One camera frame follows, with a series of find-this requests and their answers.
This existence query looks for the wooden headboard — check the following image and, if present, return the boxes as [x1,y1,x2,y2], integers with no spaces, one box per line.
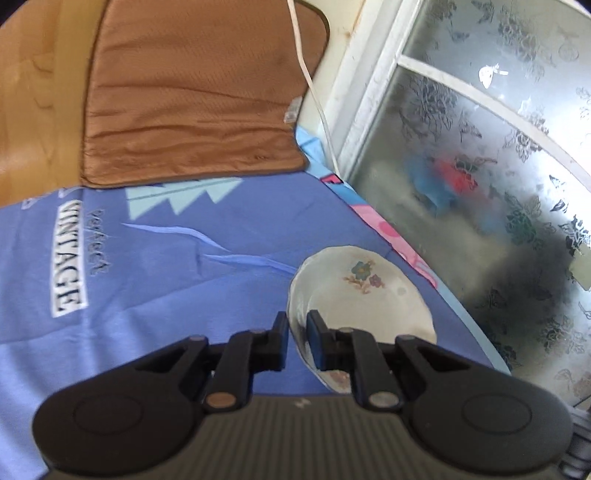
[0,0,108,208]

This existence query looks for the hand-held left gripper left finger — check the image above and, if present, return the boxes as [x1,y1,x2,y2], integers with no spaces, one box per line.
[133,311,291,412]

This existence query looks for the brown seat cushion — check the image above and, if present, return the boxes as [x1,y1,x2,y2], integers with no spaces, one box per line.
[81,0,329,189]

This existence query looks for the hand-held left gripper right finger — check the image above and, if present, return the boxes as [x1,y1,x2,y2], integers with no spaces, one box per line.
[307,310,468,411]

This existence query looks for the white charging cable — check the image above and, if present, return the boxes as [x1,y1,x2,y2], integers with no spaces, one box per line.
[286,0,341,178]

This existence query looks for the blue printed bedsheet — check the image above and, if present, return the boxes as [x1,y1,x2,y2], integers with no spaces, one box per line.
[0,124,511,480]

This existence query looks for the white floral plate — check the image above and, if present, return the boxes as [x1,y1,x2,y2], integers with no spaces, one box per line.
[286,246,437,394]

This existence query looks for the frosted floral glass window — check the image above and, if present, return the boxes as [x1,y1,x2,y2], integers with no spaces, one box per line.
[323,0,591,409]

